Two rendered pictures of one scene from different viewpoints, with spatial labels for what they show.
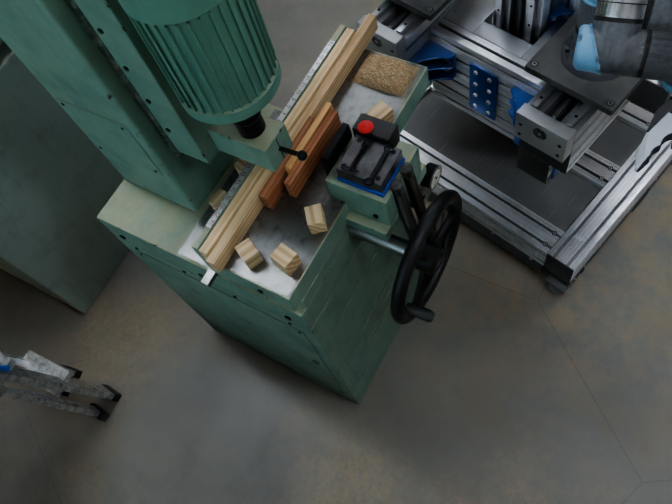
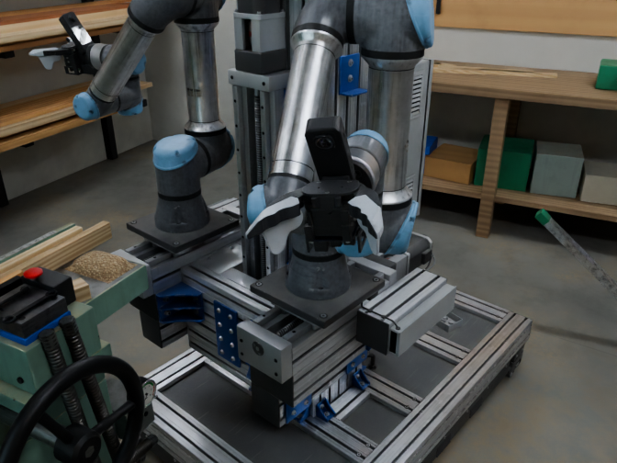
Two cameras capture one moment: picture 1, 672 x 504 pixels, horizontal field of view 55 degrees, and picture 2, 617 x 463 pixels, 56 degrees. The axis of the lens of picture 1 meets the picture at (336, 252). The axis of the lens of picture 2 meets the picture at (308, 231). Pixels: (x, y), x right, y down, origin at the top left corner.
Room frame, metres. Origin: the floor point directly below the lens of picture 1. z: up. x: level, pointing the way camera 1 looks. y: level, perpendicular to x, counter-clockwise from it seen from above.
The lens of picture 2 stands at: (-0.22, -0.25, 1.52)
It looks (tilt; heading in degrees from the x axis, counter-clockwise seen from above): 27 degrees down; 338
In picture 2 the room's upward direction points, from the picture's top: straight up
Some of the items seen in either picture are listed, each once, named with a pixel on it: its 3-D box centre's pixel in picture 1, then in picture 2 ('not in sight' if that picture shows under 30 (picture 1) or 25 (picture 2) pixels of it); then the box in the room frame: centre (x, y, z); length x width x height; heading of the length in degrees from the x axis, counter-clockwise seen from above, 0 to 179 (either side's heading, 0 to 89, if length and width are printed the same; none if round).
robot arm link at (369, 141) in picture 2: not in sight; (361, 162); (0.54, -0.65, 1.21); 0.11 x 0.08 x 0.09; 143
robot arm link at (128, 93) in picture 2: not in sight; (124, 95); (1.55, -0.39, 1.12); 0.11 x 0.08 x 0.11; 131
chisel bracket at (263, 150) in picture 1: (251, 138); not in sight; (0.81, 0.07, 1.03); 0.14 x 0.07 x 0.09; 41
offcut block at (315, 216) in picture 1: (316, 219); not in sight; (0.65, 0.01, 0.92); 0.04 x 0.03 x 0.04; 171
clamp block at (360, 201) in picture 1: (374, 175); (38, 338); (0.70, -0.13, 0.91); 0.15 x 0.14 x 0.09; 131
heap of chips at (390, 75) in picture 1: (384, 70); (100, 261); (0.94, -0.25, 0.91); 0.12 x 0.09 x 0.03; 41
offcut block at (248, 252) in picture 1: (249, 253); not in sight; (0.63, 0.16, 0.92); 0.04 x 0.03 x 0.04; 15
